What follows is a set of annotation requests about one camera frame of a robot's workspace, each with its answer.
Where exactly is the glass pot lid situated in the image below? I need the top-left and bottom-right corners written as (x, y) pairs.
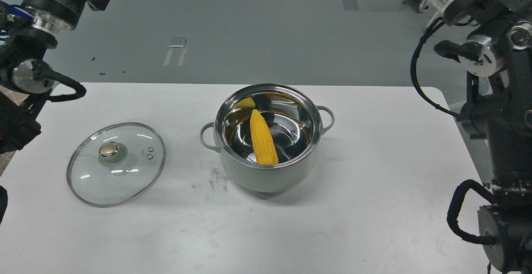
top-left (65, 122), bottom-right (165, 207)

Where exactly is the yellow corn cob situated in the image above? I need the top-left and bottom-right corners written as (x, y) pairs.
top-left (250, 109), bottom-right (279, 165)

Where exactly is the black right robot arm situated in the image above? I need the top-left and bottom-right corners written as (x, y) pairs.
top-left (402, 0), bottom-right (532, 274)

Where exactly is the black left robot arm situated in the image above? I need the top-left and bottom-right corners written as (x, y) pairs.
top-left (0, 0), bottom-right (110, 154)

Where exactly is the pale green metal pot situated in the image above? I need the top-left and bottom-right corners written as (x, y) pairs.
top-left (199, 83), bottom-right (335, 193)

